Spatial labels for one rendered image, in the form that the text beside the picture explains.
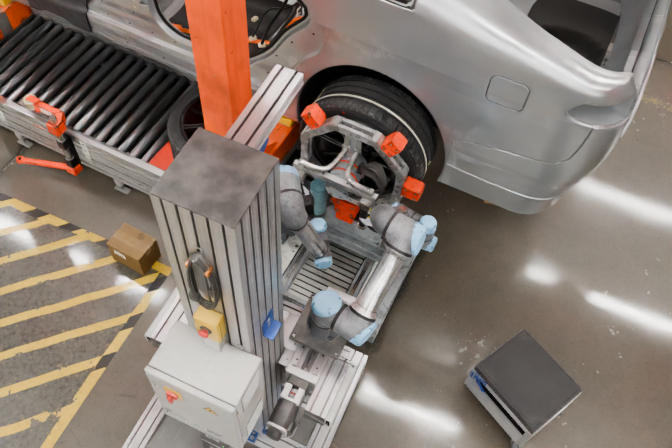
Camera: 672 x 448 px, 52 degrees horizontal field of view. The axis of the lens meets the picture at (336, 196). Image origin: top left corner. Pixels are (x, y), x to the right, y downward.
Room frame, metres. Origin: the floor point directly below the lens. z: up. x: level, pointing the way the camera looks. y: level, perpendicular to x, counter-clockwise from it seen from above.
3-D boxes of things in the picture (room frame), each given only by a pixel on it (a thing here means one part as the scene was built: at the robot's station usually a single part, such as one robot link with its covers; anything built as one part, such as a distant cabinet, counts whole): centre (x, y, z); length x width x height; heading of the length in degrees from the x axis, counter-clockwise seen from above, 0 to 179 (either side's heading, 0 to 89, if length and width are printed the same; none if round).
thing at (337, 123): (2.03, -0.07, 0.85); 0.54 x 0.07 x 0.54; 68
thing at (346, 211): (2.07, -0.08, 0.48); 0.16 x 0.12 x 0.17; 158
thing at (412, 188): (1.92, -0.36, 0.85); 0.09 x 0.08 x 0.07; 68
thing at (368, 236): (2.19, -0.13, 0.32); 0.40 x 0.30 x 0.28; 68
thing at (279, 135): (2.30, 0.38, 0.69); 0.52 x 0.17 x 0.35; 158
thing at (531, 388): (1.24, -1.00, 0.17); 0.43 x 0.36 x 0.34; 41
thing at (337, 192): (1.96, -0.04, 0.85); 0.21 x 0.14 x 0.14; 158
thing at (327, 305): (1.19, -0.01, 0.98); 0.13 x 0.12 x 0.14; 60
